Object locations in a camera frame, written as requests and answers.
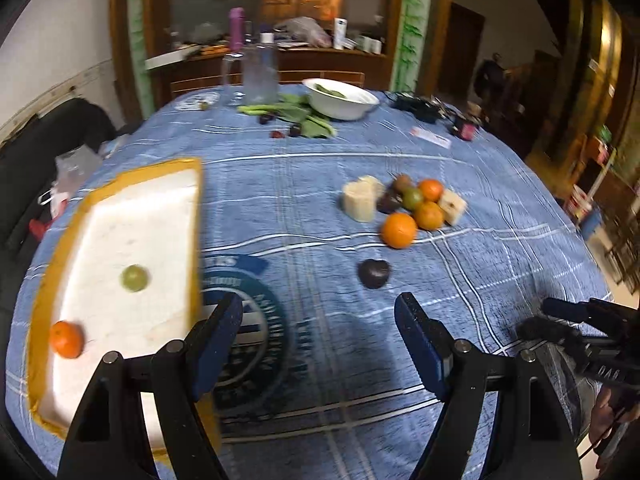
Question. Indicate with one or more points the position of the black power adapter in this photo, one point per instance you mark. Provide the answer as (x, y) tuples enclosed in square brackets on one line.
[(423, 109)]

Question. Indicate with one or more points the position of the dark grapes by vegetable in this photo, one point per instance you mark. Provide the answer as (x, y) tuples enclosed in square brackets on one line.
[(292, 129)]

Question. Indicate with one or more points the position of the small sugarcane piece left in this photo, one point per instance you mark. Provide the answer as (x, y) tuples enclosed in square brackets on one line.
[(453, 206)]

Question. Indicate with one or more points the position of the pink thermos bottle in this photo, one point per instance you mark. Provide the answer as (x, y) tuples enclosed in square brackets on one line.
[(237, 34)]

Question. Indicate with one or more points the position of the white yellow tray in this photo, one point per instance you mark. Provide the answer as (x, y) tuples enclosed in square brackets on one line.
[(148, 216)]

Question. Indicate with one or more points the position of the person right hand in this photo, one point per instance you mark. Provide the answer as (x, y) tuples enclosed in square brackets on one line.
[(609, 424)]

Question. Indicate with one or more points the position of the dark purple plum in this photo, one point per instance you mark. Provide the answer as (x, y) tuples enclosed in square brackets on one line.
[(389, 203)]

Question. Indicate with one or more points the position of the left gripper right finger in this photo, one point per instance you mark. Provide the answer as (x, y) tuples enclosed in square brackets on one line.
[(530, 437)]

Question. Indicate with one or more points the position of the blue plaid tablecloth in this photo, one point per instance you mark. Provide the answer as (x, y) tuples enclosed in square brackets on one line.
[(320, 384)]

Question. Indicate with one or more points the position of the black red canister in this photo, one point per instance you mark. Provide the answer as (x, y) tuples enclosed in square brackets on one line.
[(463, 128)]

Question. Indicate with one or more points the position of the white paper card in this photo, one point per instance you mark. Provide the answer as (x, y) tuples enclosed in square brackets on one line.
[(430, 136)]

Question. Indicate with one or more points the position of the brown kiwi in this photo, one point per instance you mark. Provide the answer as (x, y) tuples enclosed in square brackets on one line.
[(401, 184)]

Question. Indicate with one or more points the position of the black chair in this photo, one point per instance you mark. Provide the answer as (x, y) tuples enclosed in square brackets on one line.
[(28, 162)]

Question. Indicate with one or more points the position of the orange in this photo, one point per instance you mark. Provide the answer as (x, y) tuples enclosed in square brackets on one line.
[(428, 216), (398, 230), (431, 190), (66, 340)]

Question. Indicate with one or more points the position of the large sugarcane piece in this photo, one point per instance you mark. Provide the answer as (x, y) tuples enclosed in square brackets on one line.
[(359, 200)]

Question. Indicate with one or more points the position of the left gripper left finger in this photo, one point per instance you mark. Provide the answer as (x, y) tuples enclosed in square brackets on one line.
[(108, 438)]

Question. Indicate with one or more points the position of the green grape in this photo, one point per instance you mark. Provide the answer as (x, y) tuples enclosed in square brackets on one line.
[(134, 278), (412, 198)]

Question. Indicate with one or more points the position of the plastic bag on counter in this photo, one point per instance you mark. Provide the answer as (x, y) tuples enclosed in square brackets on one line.
[(304, 29)]

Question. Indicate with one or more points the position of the green leafy vegetable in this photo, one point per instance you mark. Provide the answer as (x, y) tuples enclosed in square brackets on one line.
[(295, 108)]

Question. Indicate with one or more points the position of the dark passion fruit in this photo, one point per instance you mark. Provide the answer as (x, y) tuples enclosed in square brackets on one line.
[(373, 273)]

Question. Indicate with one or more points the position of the white enamel bowl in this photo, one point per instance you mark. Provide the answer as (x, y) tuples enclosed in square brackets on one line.
[(338, 100)]

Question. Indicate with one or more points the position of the back sugarcane piece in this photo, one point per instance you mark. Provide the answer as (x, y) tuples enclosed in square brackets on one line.
[(376, 186)]

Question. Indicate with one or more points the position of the clear glass pitcher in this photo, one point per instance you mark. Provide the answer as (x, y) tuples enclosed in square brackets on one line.
[(259, 75)]

